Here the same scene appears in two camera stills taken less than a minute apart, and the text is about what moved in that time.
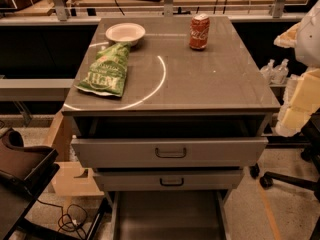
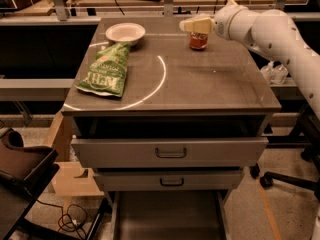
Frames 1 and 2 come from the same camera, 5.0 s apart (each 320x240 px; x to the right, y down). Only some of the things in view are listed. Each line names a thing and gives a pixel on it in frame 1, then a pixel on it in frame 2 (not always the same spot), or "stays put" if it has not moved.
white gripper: (309, 39) to (224, 24)
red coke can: (199, 31) stays put
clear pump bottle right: (280, 73) stays put
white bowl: (125, 33) stays put
